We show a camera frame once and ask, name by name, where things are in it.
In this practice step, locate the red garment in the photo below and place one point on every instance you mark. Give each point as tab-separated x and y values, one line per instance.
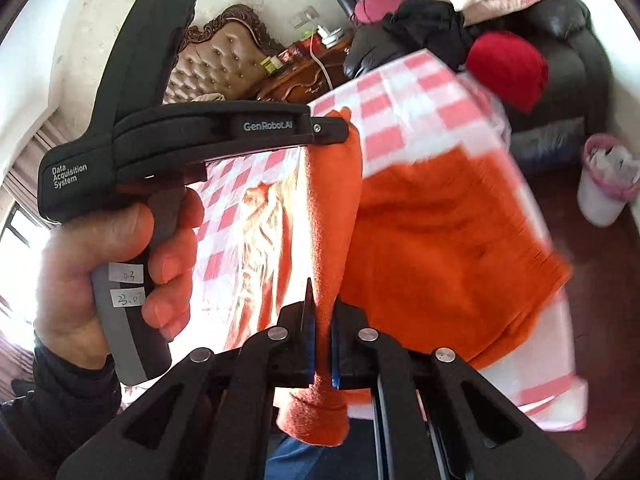
507	70

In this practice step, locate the wooden nightstand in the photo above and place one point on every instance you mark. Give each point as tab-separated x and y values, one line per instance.
300	85

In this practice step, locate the wall socket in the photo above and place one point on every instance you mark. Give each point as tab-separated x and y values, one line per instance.
306	16

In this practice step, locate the person's left forearm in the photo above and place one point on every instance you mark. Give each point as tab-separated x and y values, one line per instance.
60	400

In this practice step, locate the pink pillow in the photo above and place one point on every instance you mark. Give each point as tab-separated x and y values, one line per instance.
520	2

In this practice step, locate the black garment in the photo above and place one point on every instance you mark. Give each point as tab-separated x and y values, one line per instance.
425	30

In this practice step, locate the black leather sofa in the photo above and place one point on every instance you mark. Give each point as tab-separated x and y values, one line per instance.
575	60

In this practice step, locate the yellow box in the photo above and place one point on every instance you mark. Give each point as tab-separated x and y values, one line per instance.
271	63

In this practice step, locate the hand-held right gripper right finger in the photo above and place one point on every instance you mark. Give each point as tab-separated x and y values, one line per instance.
350	355

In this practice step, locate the brown tufted headboard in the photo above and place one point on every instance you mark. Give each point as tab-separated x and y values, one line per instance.
220	60

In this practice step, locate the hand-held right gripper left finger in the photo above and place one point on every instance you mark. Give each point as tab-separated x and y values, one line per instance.
300	350

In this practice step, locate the person's left hand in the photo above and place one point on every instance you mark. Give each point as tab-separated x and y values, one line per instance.
70	285

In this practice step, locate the white trash bin pink bag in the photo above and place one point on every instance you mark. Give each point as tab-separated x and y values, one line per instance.
602	185

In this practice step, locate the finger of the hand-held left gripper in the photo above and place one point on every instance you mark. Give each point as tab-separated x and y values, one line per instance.
330	131

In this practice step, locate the red packets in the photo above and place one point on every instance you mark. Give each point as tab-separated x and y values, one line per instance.
297	52

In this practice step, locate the orange towel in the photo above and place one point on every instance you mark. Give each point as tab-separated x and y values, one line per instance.
450	240

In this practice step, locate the magenta garment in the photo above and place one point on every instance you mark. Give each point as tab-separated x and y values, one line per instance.
380	5

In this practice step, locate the red white checkered cloth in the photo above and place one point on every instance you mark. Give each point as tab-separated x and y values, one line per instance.
400	105

